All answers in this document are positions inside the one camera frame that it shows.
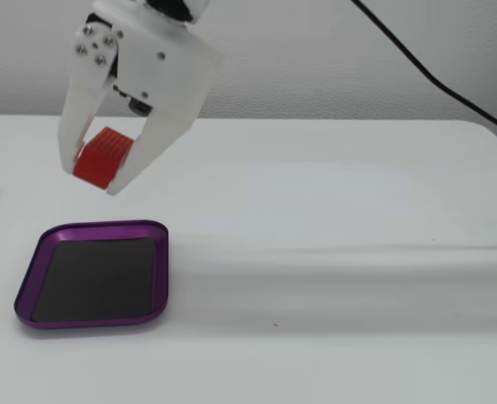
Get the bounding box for purple metal tray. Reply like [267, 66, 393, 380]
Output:
[13, 219, 170, 331]

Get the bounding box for black cable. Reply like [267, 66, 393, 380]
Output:
[350, 0, 497, 136]

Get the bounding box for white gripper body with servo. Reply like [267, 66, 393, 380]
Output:
[84, 0, 225, 123]

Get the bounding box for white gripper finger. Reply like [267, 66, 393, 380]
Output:
[104, 114, 195, 197]
[58, 23, 126, 176]

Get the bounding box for red textured cube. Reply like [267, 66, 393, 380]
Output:
[72, 125, 133, 190]

